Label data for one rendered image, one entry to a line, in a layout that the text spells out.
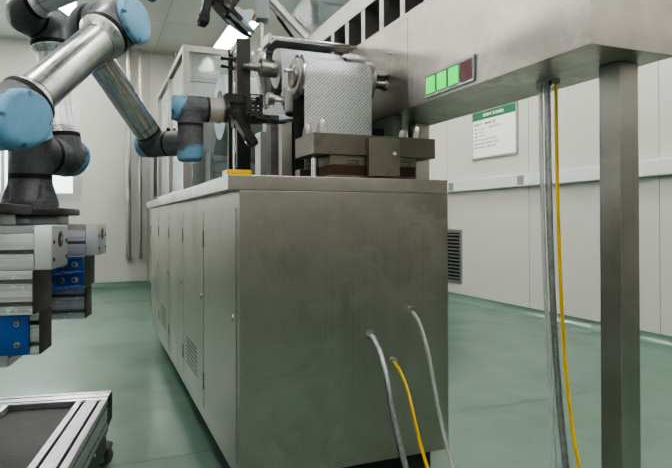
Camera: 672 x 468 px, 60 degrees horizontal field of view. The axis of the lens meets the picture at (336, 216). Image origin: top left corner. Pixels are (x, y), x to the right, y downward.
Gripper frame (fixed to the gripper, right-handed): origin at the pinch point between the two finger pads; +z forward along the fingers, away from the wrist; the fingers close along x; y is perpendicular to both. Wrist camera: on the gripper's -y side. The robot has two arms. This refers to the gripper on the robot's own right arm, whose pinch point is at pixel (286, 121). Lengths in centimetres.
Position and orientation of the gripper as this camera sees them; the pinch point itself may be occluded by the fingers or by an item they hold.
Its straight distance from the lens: 184.9
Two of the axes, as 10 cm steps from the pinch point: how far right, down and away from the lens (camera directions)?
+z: 9.2, 0.0, 3.8
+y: 0.0, -10.0, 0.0
